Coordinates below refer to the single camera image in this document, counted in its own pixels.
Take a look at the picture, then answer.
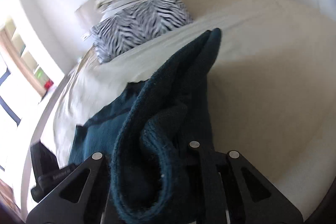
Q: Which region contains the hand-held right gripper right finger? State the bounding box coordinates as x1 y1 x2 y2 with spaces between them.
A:
184 140 303 224

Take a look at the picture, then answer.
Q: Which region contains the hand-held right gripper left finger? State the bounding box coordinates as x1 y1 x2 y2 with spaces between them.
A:
26 152 111 224

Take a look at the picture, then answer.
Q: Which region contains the dark green sweater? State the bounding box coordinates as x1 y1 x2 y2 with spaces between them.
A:
69 28 222 224

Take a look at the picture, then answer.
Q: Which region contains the black framed window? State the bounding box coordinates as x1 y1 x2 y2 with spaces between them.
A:
0 51 21 172

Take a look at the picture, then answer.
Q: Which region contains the bed with beige sheet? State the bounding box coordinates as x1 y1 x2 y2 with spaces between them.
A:
21 0 334 224

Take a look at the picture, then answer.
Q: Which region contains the zebra print pillow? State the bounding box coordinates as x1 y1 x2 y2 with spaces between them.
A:
89 0 193 64

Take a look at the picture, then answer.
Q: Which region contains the white wall shelf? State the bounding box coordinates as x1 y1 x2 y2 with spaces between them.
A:
5 17 55 90

